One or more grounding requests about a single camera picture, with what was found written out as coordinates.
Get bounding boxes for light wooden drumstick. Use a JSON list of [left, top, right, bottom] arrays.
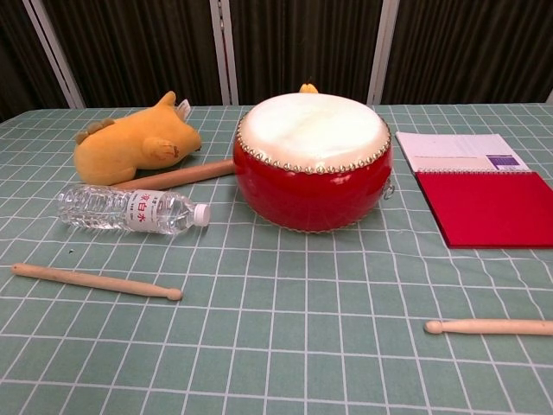
[[423, 318, 553, 337], [11, 262, 184, 302]]

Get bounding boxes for red drum white skin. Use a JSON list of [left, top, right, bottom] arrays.
[[232, 93, 397, 235]]

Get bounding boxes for green gridded cutting mat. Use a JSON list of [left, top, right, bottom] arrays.
[[0, 102, 553, 415]]

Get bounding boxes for thick brown wooden rod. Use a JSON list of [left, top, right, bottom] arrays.
[[112, 158, 235, 191]]

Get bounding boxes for yellow plush animal toy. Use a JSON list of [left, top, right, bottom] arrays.
[[73, 90, 203, 186]]

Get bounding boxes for clear plastic water bottle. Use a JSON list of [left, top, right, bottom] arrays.
[[57, 183, 212, 237]]

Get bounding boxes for spiral notebook red cover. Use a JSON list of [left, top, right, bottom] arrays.
[[395, 131, 553, 250]]

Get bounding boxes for white partition frame post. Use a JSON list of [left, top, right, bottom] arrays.
[[370, 0, 401, 106], [209, 0, 240, 106], [23, 0, 86, 110]]

